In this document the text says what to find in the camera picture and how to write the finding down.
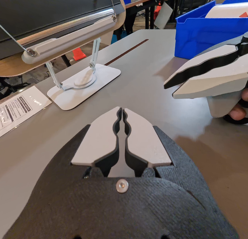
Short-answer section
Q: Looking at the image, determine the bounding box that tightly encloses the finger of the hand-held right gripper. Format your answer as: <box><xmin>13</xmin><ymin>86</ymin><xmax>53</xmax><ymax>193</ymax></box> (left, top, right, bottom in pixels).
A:
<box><xmin>164</xmin><ymin>45</ymin><xmax>239</xmax><ymax>89</ymax></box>
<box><xmin>172</xmin><ymin>54</ymin><xmax>248</xmax><ymax>118</ymax></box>

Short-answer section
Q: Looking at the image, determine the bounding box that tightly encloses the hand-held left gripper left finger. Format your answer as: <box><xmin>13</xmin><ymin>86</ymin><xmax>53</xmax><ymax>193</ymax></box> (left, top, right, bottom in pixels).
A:
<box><xmin>71</xmin><ymin>106</ymin><xmax>123</xmax><ymax>177</ymax></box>

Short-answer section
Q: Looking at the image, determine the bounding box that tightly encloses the person's right hand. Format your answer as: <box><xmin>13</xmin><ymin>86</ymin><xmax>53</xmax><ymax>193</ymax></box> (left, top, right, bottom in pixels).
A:
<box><xmin>228</xmin><ymin>88</ymin><xmax>248</xmax><ymax>121</ymax></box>

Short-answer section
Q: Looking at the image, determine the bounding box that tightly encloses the white flat board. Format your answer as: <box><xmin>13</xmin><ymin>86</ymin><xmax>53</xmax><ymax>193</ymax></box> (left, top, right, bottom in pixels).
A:
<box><xmin>154</xmin><ymin>2</ymin><xmax>173</xmax><ymax>29</ymax></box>

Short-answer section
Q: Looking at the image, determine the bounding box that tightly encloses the white metal board stand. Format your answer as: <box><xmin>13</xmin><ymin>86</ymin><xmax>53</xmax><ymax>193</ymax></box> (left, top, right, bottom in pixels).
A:
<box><xmin>0</xmin><ymin>0</ymin><xmax>121</xmax><ymax>110</ymax></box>

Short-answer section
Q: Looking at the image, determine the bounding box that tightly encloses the blue plastic bin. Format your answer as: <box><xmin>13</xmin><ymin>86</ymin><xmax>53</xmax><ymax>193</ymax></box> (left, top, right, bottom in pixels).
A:
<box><xmin>222</xmin><ymin>0</ymin><xmax>248</xmax><ymax>5</ymax></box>
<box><xmin>174</xmin><ymin>0</ymin><xmax>248</xmax><ymax>60</ymax></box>

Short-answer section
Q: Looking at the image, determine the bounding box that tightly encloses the white rounded container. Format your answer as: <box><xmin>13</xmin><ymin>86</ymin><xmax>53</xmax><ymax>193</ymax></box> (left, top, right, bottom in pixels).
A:
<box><xmin>205</xmin><ymin>2</ymin><xmax>248</xmax><ymax>18</ymax></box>

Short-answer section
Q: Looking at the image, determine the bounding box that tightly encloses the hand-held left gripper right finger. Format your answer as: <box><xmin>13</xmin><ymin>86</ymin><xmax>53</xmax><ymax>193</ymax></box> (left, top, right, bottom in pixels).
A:
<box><xmin>122</xmin><ymin>108</ymin><xmax>172</xmax><ymax>177</ymax></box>

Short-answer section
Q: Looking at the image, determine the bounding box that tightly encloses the printed paper sheet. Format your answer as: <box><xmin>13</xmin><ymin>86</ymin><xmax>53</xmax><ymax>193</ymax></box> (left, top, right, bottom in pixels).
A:
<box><xmin>0</xmin><ymin>86</ymin><xmax>52</xmax><ymax>137</ymax></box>

